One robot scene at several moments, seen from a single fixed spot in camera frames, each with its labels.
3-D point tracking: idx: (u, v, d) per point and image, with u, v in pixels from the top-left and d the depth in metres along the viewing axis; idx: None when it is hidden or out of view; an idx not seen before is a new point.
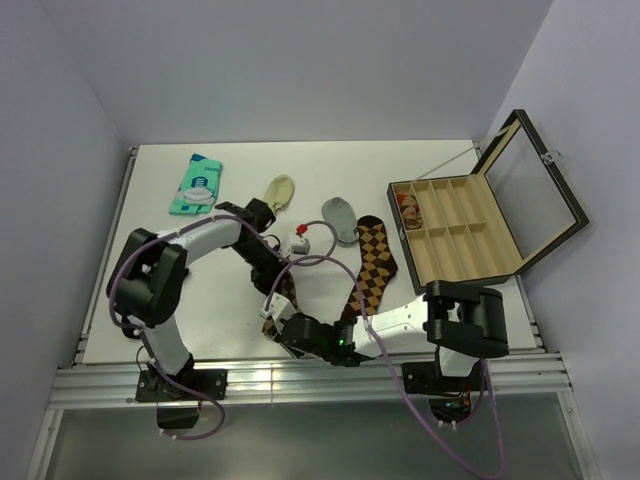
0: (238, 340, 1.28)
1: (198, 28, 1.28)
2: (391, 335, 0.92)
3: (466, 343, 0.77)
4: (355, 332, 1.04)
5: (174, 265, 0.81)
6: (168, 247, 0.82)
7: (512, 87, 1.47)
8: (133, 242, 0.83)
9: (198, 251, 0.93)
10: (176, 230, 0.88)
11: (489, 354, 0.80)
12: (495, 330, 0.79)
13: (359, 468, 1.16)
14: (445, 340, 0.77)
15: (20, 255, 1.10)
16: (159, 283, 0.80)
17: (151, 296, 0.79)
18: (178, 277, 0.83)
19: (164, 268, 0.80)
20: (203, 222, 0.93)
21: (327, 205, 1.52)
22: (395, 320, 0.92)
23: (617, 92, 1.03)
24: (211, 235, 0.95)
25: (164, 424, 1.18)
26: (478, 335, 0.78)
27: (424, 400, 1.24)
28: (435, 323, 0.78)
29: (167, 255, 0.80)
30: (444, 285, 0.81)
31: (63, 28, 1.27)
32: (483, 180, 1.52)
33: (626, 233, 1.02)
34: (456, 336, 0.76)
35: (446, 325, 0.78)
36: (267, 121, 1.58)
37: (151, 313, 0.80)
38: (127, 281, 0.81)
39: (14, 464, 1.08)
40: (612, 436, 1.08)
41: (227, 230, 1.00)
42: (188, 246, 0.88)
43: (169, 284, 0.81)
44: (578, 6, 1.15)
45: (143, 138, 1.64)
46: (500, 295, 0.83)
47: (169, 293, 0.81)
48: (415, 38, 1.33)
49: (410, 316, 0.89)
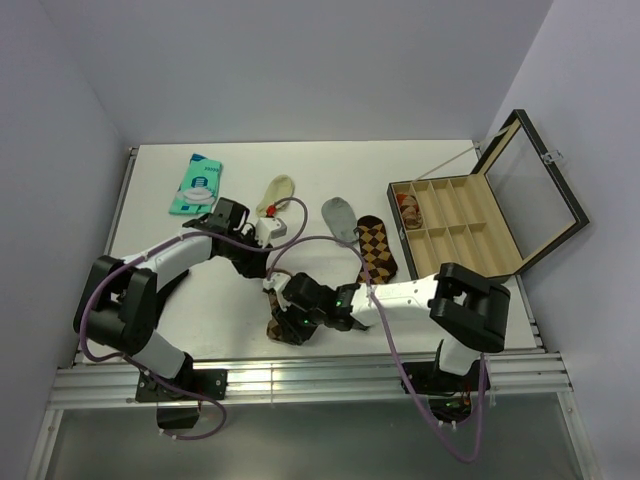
0: (238, 340, 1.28)
1: (198, 28, 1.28)
2: (393, 306, 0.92)
3: (465, 327, 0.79)
4: (355, 296, 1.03)
5: (144, 291, 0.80)
6: (137, 273, 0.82)
7: (513, 87, 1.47)
8: (99, 271, 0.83)
9: (170, 270, 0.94)
10: (144, 253, 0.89)
11: (483, 346, 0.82)
12: (495, 324, 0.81)
13: (359, 468, 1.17)
14: (444, 317, 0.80)
15: (20, 255, 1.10)
16: (130, 311, 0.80)
17: (123, 324, 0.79)
18: (150, 302, 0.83)
19: (133, 295, 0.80)
20: (170, 242, 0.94)
21: (326, 205, 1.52)
22: (399, 292, 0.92)
23: (617, 92, 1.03)
24: (182, 254, 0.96)
25: (163, 424, 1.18)
26: (479, 324, 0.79)
27: (425, 400, 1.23)
28: (440, 301, 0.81)
29: (136, 282, 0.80)
30: (459, 269, 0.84)
31: (63, 28, 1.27)
32: (483, 180, 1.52)
33: (626, 233, 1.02)
34: (456, 316, 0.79)
35: (450, 305, 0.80)
36: (267, 121, 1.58)
37: (124, 341, 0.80)
38: (97, 312, 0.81)
39: (14, 464, 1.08)
40: (612, 437, 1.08)
41: (200, 245, 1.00)
42: (156, 268, 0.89)
43: (141, 310, 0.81)
44: (578, 7, 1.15)
45: (144, 138, 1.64)
46: (508, 294, 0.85)
47: (141, 319, 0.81)
48: (415, 38, 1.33)
49: (416, 291, 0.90)
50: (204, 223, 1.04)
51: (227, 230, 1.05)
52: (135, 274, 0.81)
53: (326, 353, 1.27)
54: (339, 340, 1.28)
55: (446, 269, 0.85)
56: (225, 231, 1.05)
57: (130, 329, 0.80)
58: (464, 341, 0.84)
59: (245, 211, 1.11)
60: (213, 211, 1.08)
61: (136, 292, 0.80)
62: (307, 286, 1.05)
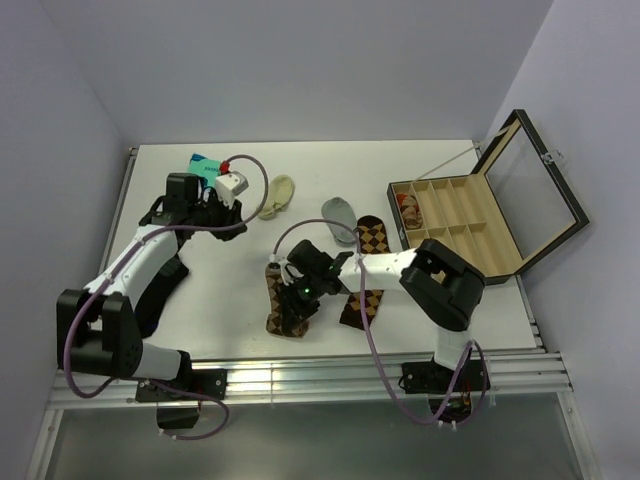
0: (238, 339, 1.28)
1: (198, 28, 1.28)
2: (373, 273, 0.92)
3: (431, 296, 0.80)
4: (345, 264, 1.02)
5: (123, 319, 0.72)
6: (108, 300, 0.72)
7: (513, 87, 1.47)
8: (65, 309, 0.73)
9: (142, 279, 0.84)
10: (107, 275, 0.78)
11: (446, 321, 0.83)
12: (463, 302, 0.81)
13: (359, 468, 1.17)
14: (411, 283, 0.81)
15: (20, 255, 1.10)
16: (111, 340, 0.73)
17: (110, 354, 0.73)
18: (131, 322, 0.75)
19: (111, 325, 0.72)
20: (130, 252, 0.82)
21: (326, 205, 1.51)
22: (382, 261, 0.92)
23: (617, 92, 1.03)
24: (148, 259, 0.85)
25: (163, 424, 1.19)
26: (445, 297, 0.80)
27: (424, 401, 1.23)
28: (411, 269, 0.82)
29: (109, 311, 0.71)
30: (437, 246, 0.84)
31: (63, 28, 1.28)
32: (483, 180, 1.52)
33: (626, 233, 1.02)
34: (423, 285, 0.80)
35: (420, 274, 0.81)
36: (267, 121, 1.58)
37: (119, 367, 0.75)
38: (79, 347, 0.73)
39: (14, 464, 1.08)
40: (613, 437, 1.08)
41: (164, 242, 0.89)
42: (126, 287, 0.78)
43: (123, 337, 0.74)
44: (578, 7, 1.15)
45: (144, 138, 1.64)
46: (482, 282, 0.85)
47: (126, 343, 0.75)
48: (415, 38, 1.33)
49: (396, 260, 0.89)
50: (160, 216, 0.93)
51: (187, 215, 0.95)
52: (106, 302, 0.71)
53: (325, 353, 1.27)
54: (340, 340, 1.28)
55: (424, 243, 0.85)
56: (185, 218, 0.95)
57: (119, 357, 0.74)
58: (430, 312, 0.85)
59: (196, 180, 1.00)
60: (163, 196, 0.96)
61: (113, 322, 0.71)
62: (305, 247, 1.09)
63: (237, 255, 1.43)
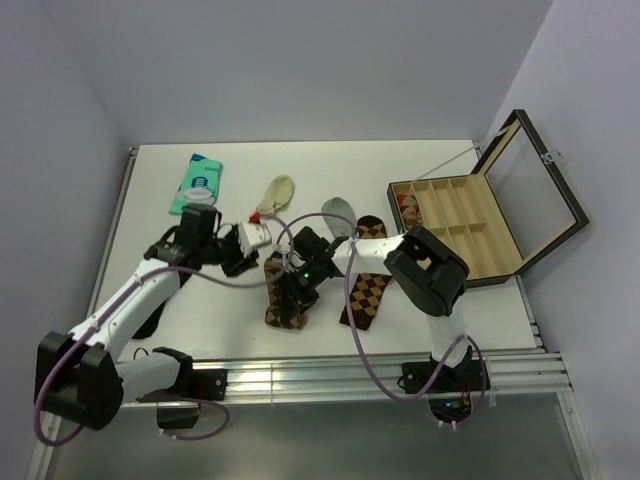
0: (238, 340, 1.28)
1: (199, 28, 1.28)
2: (363, 255, 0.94)
3: (412, 279, 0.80)
4: (339, 247, 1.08)
5: (101, 374, 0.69)
6: (88, 353, 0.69)
7: (513, 87, 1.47)
8: (46, 352, 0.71)
9: (134, 323, 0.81)
10: (93, 323, 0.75)
11: (429, 305, 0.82)
12: (444, 289, 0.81)
13: (358, 468, 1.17)
14: (395, 265, 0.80)
15: (20, 255, 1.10)
16: (87, 393, 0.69)
17: (84, 407, 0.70)
18: (112, 374, 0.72)
19: (89, 378, 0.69)
20: (121, 298, 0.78)
21: (326, 205, 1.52)
22: (371, 245, 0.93)
23: (617, 92, 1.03)
24: (143, 302, 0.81)
25: (164, 424, 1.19)
26: (426, 281, 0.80)
27: (424, 401, 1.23)
28: (396, 252, 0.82)
29: (88, 365, 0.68)
30: (423, 233, 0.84)
31: (63, 28, 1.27)
32: (483, 180, 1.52)
33: (626, 233, 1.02)
34: (406, 267, 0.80)
35: (405, 257, 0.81)
36: (267, 121, 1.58)
37: (92, 420, 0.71)
38: (55, 393, 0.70)
39: (14, 465, 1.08)
40: (613, 437, 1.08)
41: (165, 281, 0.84)
42: (110, 338, 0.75)
43: (101, 391, 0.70)
44: (578, 7, 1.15)
45: (144, 138, 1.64)
46: (466, 271, 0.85)
47: (103, 397, 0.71)
48: (416, 38, 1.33)
49: (384, 244, 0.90)
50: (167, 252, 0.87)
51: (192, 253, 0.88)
52: (85, 355, 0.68)
53: (325, 353, 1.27)
54: (340, 340, 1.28)
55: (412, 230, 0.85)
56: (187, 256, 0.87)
57: (93, 410, 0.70)
58: (412, 297, 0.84)
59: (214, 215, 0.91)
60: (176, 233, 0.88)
61: (90, 375, 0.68)
62: (304, 231, 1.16)
63: None
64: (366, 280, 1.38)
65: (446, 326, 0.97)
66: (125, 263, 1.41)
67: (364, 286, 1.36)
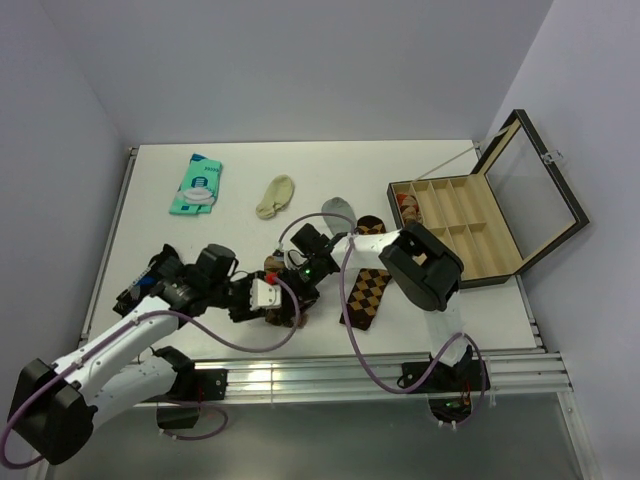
0: (237, 340, 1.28)
1: (199, 28, 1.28)
2: (359, 251, 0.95)
3: (405, 272, 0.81)
4: (338, 242, 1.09)
5: (70, 414, 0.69)
6: (64, 391, 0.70)
7: (513, 87, 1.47)
8: (27, 379, 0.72)
9: (120, 363, 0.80)
10: (77, 359, 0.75)
11: (422, 299, 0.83)
12: (437, 282, 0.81)
13: (359, 468, 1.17)
14: (388, 258, 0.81)
15: (20, 255, 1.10)
16: (53, 430, 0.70)
17: (47, 442, 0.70)
18: (83, 415, 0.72)
19: (57, 418, 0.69)
20: (111, 337, 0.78)
21: (326, 205, 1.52)
22: (368, 240, 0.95)
23: (617, 93, 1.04)
24: (134, 343, 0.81)
25: (164, 424, 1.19)
26: (419, 275, 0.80)
27: (424, 401, 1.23)
28: (391, 246, 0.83)
29: (59, 403, 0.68)
30: (419, 228, 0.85)
31: (62, 27, 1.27)
32: (483, 180, 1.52)
33: (626, 233, 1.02)
34: (400, 260, 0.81)
35: (399, 251, 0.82)
36: (267, 120, 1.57)
37: (53, 455, 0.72)
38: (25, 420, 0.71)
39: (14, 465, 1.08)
40: (613, 437, 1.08)
41: (161, 324, 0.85)
42: (90, 377, 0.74)
43: (67, 430, 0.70)
44: (579, 7, 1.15)
45: (144, 138, 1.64)
46: (461, 267, 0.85)
47: (69, 436, 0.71)
48: (416, 38, 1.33)
49: (380, 239, 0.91)
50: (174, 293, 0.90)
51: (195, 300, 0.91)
52: (57, 394, 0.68)
53: (325, 353, 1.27)
54: (340, 341, 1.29)
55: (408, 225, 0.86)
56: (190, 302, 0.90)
57: (55, 447, 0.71)
58: (407, 292, 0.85)
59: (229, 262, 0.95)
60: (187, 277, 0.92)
61: (59, 415, 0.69)
62: (304, 228, 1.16)
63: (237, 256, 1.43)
64: (365, 279, 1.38)
65: (445, 326, 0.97)
66: (125, 263, 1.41)
67: (364, 286, 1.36)
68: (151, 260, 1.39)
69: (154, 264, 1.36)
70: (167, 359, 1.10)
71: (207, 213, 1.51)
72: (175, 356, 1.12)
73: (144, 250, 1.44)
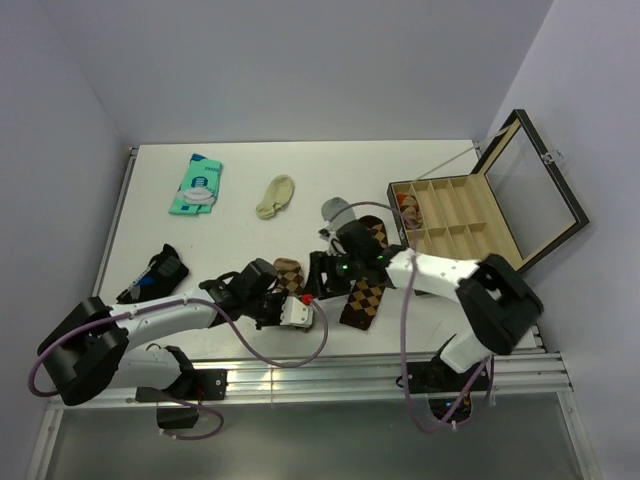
0: (238, 340, 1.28)
1: (198, 28, 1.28)
2: (427, 273, 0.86)
3: (484, 311, 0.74)
4: (396, 256, 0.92)
5: (106, 356, 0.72)
6: (110, 333, 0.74)
7: (512, 87, 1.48)
8: (81, 312, 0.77)
9: (159, 331, 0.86)
10: (131, 310, 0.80)
11: (493, 343, 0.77)
12: (512, 327, 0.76)
13: (359, 468, 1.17)
14: (468, 295, 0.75)
15: (20, 254, 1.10)
16: (86, 365, 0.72)
17: (73, 375, 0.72)
18: (114, 365, 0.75)
19: (95, 355, 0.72)
20: (166, 303, 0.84)
21: (326, 205, 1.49)
22: (437, 265, 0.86)
23: (617, 93, 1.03)
24: (176, 319, 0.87)
25: (164, 424, 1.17)
26: (498, 316, 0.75)
27: (424, 400, 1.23)
28: (471, 281, 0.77)
29: (104, 342, 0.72)
30: (502, 264, 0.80)
31: (63, 27, 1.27)
32: (483, 180, 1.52)
33: (626, 233, 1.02)
34: (480, 298, 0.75)
35: (479, 287, 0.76)
36: (267, 120, 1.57)
37: (67, 394, 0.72)
38: (61, 350, 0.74)
39: (14, 464, 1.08)
40: (613, 436, 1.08)
41: (202, 314, 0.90)
42: (136, 331, 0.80)
43: (97, 372, 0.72)
44: (578, 7, 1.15)
45: (144, 138, 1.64)
46: (539, 311, 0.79)
47: (92, 380, 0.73)
48: (415, 38, 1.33)
49: (454, 267, 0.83)
50: (220, 290, 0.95)
51: (238, 303, 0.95)
52: (106, 334, 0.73)
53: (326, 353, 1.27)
54: (340, 339, 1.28)
55: (490, 259, 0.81)
56: (235, 305, 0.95)
57: (76, 384, 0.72)
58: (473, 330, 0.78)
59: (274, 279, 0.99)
60: (233, 280, 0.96)
61: (99, 353, 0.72)
62: (356, 226, 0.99)
63: (237, 256, 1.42)
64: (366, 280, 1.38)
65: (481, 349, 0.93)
66: (125, 262, 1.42)
67: (364, 286, 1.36)
68: (151, 260, 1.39)
69: (154, 263, 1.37)
70: (173, 357, 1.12)
71: (207, 213, 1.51)
72: (178, 357, 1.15)
73: (144, 250, 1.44)
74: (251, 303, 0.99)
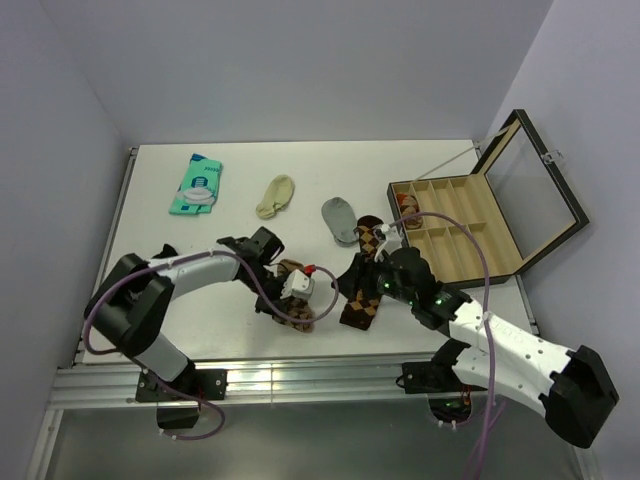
0: (238, 340, 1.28)
1: (199, 28, 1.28)
2: (505, 349, 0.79)
3: (573, 416, 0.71)
4: (461, 308, 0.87)
5: (157, 300, 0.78)
6: (155, 280, 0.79)
7: (512, 87, 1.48)
8: (121, 268, 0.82)
9: (192, 281, 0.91)
10: (168, 261, 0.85)
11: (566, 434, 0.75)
12: (595, 424, 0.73)
13: (359, 468, 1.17)
14: (563, 399, 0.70)
15: (20, 254, 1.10)
16: (139, 313, 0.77)
17: (128, 325, 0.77)
18: (161, 310, 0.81)
19: (147, 301, 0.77)
20: (197, 254, 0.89)
21: (326, 205, 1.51)
22: (518, 342, 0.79)
23: (617, 93, 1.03)
24: (205, 269, 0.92)
25: (164, 424, 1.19)
26: (587, 423, 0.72)
27: (424, 400, 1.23)
28: (570, 385, 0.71)
29: (152, 288, 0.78)
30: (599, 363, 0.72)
31: (63, 27, 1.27)
32: (483, 180, 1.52)
33: (626, 233, 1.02)
34: (576, 405, 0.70)
35: (575, 391, 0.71)
36: (268, 120, 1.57)
37: (124, 345, 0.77)
38: (109, 307, 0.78)
39: (14, 464, 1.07)
40: (613, 436, 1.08)
41: (226, 264, 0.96)
42: (176, 278, 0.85)
43: (150, 316, 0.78)
44: (578, 7, 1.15)
45: (144, 138, 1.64)
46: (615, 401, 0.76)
47: (145, 326, 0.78)
48: (415, 37, 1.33)
49: (541, 354, 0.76)
50: (238, 245, 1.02)
51: (258, 257, 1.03)
52: (153, 281, 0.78)
53: (326, 353, 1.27)
54: (340, 339, 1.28)
55: (586, 354, 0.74)
56: (255, 257, 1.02)
57: (133, 332, 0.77)
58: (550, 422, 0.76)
59: (280, 247, 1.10)
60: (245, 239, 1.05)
61: (150, 298, 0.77)
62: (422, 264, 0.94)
63: None
64: None
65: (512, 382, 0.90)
66: None
67: None
68: None
69: None
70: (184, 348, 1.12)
71: (207, 213, 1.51)
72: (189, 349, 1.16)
73: (144, 250, 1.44)
74: (265, 264, 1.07)
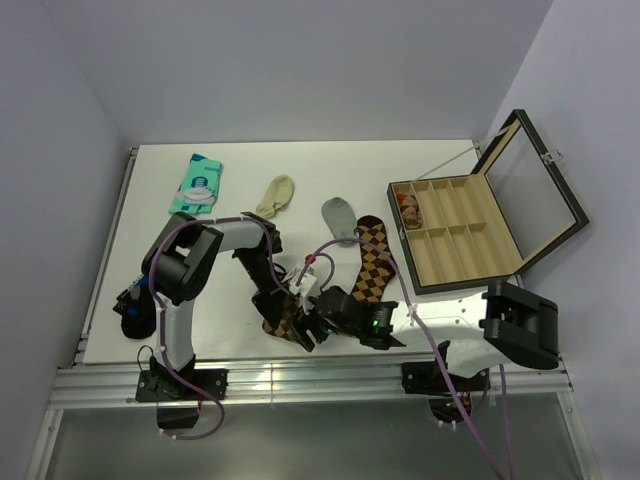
0: (238, 341, 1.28)
1: (199, 29, 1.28)
2: (439, 326, 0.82)
3: (520, 346, 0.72)
4: (393, 315, 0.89)
5: (212, 245, 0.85)
6: (206, 230, 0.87)
7: (512, 87, 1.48)
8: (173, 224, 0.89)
9: (229, 241, 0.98)
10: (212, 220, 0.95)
11: (535, 364, 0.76)
12: (547, 340, 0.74)
13: (359, 468, 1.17)
14: (501, 339, 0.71)
15: (20, 254, 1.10)
16: (196, 258, 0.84)
17: (187, 269, 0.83)
18: (213, 258, 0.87)
19: (204, 246, 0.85)
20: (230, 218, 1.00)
21: (326, 205, 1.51)
22: (444, 311, 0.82)
23: (616, 92, 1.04)
24: (240, 231, 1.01)
25: (164, 424, 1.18)
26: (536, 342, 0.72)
27: (424, 401, 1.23)
28: (495, 322, 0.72)
29: (206, 236, 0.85)
30: (508, 287, 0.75)
31: (63, 28, 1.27)
32: (483, 180, 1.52)
33: (626, 233, 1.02)
34: (516, 338, 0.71)
35: (507, 326, 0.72)
36: (268, 120, 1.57)
37: (182, 288, 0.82)
38: (166, 256, 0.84)
39: (14, 464, 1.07)
40: (613, 435, 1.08)
41: (253, 232, 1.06)
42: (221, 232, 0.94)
43: (206, 261, 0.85)
44: (578, 7, 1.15)
45: (144, 138, 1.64)
46: (554, 306, 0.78)
47: (201, 271, 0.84)
48: (415, 38, 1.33)
49: (464, 310, 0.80)
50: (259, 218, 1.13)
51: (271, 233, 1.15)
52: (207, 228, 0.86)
53: (326, 353, 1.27)
54: (339, 339, 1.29)
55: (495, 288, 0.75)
56: (270, 229, 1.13)
57: (193, 274, 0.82)
58: (514, 359, 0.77)
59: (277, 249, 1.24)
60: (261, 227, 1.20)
61: (207, 243, 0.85)
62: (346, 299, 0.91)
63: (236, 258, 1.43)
64: (366, 279, 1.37)
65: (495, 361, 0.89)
66: (125, 263, 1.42)
67: (364, 286, 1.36)
68: None
69: None
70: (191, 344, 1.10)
71: (207, 213, 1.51)
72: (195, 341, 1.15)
73: (144, 250, 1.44)
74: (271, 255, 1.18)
